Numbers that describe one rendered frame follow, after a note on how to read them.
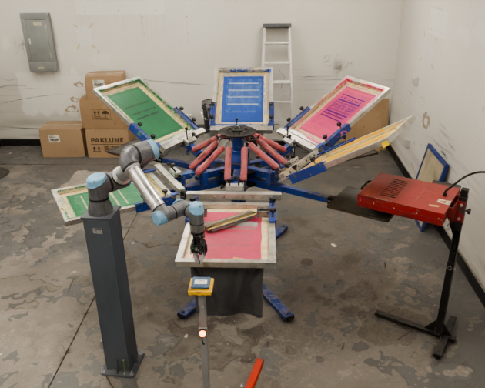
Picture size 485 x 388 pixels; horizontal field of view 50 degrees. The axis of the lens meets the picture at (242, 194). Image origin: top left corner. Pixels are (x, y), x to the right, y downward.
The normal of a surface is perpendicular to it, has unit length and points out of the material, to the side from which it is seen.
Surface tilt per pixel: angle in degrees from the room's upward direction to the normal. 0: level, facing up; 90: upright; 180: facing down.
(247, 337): 0
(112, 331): 90
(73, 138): 90
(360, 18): 90
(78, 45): 90
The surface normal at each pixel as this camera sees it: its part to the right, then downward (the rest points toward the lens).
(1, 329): -0.01, -0.91
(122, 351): -0.14, 0.42
